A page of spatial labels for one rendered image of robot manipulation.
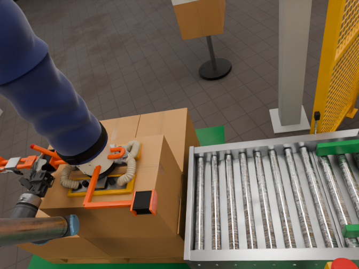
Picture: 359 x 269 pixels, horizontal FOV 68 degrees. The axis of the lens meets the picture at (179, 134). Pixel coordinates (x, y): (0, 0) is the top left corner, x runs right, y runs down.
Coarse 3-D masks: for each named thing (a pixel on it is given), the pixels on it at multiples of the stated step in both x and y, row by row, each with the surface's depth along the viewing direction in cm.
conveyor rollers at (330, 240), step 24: (216, 168) 166; (240, 168) 162; (288, 168) 153; (312, 168) 149; (216, 192) 155; (264, 192) 147; (312, 192) 141; (336, 192) 137; (216, 216) 145; (264, 216) 139; (288, 216) 136; (216, 240) 137; (288, 240) 128; (312, 240) 125; (336, 240) 124
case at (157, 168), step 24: (120, 144) 145; (144, 144) 140; (120, 168) 133; (144, 168) 129; (168, 168) 143; (48, 192) 136; (168, 192) 138; (96, 216) 131; (120, 216) 129; (144, 216) 126; (168, 216) 134
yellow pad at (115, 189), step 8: (112, 176) 129; (80, 184) 131; (88, 184) 128; (112, 184) 124; (128, 184) 123; (72, 192) 129; (80, 192) 128; (96, 192) 125; (104, 192) 124; (112, 192) 123; (120, 192) 122; (128, 192) 121
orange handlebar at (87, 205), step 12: (36, 156) 135; (108, 156) 121; (120, 156) 120; (0, 168) 137; (96, 168) 119; (96, 180) 116; (84, 204) 108; (96, 204) 106; (108, 204) 104; (120, 204) 103
